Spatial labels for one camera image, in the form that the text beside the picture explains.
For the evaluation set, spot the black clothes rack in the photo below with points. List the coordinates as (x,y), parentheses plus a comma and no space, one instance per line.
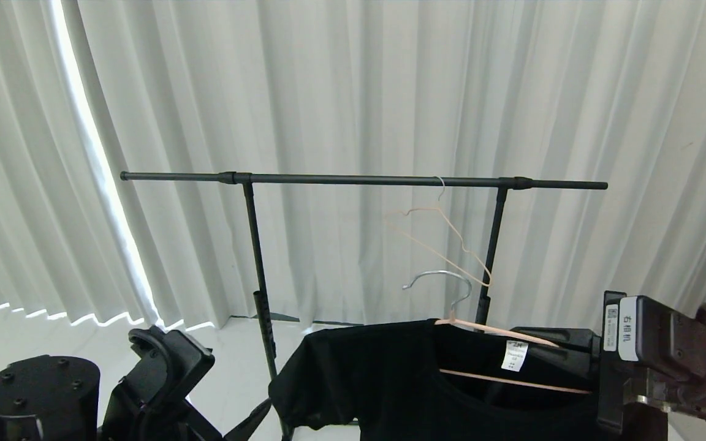
(359,180)

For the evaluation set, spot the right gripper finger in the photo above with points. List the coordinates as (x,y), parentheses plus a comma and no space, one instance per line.
(580,346)

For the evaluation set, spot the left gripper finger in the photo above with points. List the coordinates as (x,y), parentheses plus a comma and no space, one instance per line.
(249,425)

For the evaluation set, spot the pink clothes hanger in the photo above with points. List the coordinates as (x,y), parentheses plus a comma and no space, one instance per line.
(440,187)
(512,381)

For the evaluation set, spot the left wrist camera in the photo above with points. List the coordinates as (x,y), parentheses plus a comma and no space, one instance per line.
(187,361)

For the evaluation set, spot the black t-shirt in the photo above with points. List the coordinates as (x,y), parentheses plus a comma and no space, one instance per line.
(390,380)

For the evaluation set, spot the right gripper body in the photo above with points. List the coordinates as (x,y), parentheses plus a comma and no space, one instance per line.
(610,392)

